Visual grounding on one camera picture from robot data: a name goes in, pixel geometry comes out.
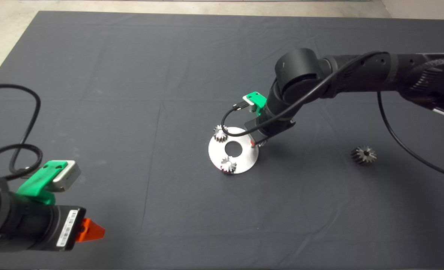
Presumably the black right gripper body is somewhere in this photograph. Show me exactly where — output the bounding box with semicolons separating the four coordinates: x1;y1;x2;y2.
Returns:
244;111;297;145

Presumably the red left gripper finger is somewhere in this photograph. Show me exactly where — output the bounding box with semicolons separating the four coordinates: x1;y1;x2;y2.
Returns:
75;218;105;243

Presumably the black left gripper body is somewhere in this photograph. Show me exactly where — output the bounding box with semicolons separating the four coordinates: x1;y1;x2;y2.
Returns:
11;198;86;252

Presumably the round metal plate with hole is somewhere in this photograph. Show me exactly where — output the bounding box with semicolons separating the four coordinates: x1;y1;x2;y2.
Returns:
208;127;260;174

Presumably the large steel gear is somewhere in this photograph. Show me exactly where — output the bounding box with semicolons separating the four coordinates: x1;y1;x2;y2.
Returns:
351;145;378;166

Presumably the dark grey table cloth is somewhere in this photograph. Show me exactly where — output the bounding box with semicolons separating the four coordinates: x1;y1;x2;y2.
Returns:
0;11;444;270

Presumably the green right camera mount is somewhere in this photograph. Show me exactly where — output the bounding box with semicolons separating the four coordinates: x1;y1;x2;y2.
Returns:
244;91;267;114

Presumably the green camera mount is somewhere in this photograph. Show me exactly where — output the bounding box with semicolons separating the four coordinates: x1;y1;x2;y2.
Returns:
244;91;267;114
17;160;68;206

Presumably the green left camera mount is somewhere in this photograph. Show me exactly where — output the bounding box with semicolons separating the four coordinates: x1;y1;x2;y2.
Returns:
17;160;68;206

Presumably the silver left camera box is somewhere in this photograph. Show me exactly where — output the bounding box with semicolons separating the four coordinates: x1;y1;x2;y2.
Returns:
52;160;81;192

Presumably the thick black left cable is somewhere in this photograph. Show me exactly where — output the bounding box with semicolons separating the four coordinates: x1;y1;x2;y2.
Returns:
0;144;43;180

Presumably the thin black left cable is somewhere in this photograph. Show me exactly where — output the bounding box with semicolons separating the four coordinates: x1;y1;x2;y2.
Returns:
0;84;42;177

